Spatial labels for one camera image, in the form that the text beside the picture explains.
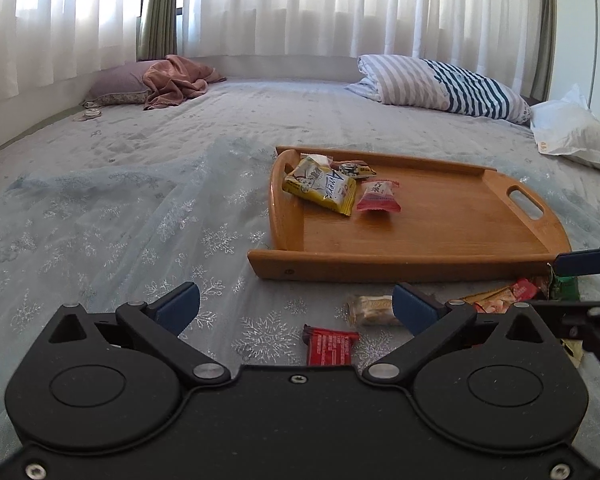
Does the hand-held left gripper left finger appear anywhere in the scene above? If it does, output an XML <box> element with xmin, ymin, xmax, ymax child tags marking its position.
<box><xmin>47</xmin><ymin>281</ymin><xmax>231</xmax><ymax>387</ymax></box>

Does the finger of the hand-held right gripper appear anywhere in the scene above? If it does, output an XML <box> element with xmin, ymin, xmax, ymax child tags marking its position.
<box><xmin>532</xmin><ymin>300</ymin><xmax>600</xmax><ymax>386</ymax></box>
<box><xmin>552</xmin><ymin>240</ymin><xmax>600</xmax><ymax>277</ymax></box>

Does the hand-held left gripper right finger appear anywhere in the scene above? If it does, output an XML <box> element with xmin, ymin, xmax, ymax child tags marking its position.
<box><xmin>364</xmin><ymin>281</ymin><xmax>548</xmax><ymax>387</ymax></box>

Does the green snack packet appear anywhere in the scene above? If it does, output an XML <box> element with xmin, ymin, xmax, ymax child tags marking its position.
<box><xmin>550</xmin><ymin>265</ymin><xmax>579</xmax><ymax>296</ymax></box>

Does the beige cracker packet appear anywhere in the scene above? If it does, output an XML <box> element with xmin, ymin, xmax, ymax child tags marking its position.
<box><xmin>347</xmin><ymin>295</ymin><xmax>406</xmax><ymax>327</ymax></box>

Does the wooden tray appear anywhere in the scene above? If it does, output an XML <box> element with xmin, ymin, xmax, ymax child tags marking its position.
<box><xmin>247</xmin><ymin>146</ymin><xmax>572</xmax><ymax>283</ymax></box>

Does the red bar snack packet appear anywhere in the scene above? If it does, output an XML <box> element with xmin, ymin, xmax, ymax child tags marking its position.
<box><xmin>302</xmin><ymin>325</ymin><xmax>361</xmax><ymax>367</ymax></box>

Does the pink snack packet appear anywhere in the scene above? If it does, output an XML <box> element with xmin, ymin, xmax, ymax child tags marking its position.
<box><xmin>356</xmin><ymin>180</ymin><xmax>402</xmax><ymax>214</ymax></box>

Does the brown snack packet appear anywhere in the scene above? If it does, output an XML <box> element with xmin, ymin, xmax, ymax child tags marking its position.
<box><xmin>330</xmin><ymin>159</ymin><xmax>378</xmax><ymax>181</ymax></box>

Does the yellow snack packet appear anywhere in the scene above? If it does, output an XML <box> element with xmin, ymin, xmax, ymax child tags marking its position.
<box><xmin>281</xmin><ymin>155</ymin><xmax>357</xmax><ymax>217</ymax></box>

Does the small red snack packet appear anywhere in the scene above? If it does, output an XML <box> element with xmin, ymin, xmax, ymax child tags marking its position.
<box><xmin>510</xmin><ymin>278</ymin><xmax>540</xmax><ymax>302</ymax></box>

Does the gold foil snack packet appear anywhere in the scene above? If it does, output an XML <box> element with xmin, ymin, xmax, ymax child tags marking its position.
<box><xmin>462</xmin><ymin>285</ymin><xmax>518</xmax><ymax>314</ymax></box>

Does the sheer snowflake cloth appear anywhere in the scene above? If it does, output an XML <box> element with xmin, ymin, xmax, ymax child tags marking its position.
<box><xmin>0</xmin><ymin>137</ymin><xmax>600</xmax><ymax>461</ymax></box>

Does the white plastic-bagged pillow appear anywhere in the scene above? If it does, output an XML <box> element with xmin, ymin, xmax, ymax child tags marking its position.
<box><xmin>530</xmin><ymin>84</ymin><xmax>600</xmax><ymax>176</ymax></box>

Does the striped pillow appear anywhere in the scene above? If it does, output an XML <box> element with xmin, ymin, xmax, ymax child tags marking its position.
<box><xmin>345</xmin><ymin>55</ymin><xmax>532</xmax><ymax>125</ymax></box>

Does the pink blanket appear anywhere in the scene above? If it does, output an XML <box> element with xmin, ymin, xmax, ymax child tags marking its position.
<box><xmin>142</xmin><ymin>55</ymin><xmax>227</xmax><ymax>111</ymax></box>

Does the purple pillow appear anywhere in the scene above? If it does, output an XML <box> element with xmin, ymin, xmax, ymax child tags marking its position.
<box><xmin>82</xmin><ymin>60</ymin><xmax>163</xmax><ymax>107</ymax></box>

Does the green curtain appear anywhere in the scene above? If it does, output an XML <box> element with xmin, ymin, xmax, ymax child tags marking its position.
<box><xmin>137</xmin><ymin>0</ymin><xmax>183</xmax><ymax>58</ymax></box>
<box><xmin>535</xmin><ymin>0</ymin><xmax>558</xmax><ymax>101</ymax></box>

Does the white wardrobe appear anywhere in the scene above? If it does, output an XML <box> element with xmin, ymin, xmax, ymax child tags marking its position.
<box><xmin>555</xmin><ymin>0</ymin><xmax>600</xmax><ymax>111</ymax></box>

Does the wide white sheer curtain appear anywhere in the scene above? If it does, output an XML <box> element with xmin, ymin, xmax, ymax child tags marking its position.
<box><xmin>177</xmin><ymin>0</ymin><xmax>543</xmax><ymax>73</ymax></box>

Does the narrow white sheer curtain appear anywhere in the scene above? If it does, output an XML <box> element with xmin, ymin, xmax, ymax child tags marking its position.
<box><xmin>0</xmin><ymin>0</ymin><xmax>148</xmax><ymax>106</ymax></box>

